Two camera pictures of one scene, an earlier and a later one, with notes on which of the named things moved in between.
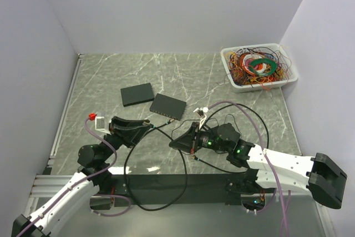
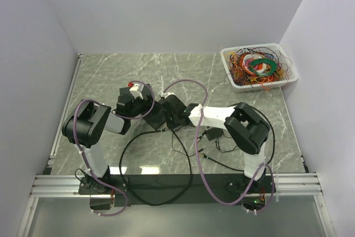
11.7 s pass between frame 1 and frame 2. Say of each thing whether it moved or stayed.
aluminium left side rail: stayed
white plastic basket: stayed
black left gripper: moved
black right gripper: moved
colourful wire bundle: stayed
